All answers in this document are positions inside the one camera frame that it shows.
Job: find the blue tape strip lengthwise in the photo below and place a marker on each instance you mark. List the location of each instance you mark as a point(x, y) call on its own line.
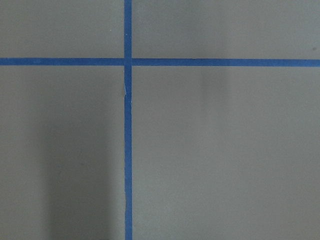
point(128, 182)

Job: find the blue tape strip crosswise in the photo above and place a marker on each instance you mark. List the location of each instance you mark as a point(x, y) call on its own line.
point(168, 62)

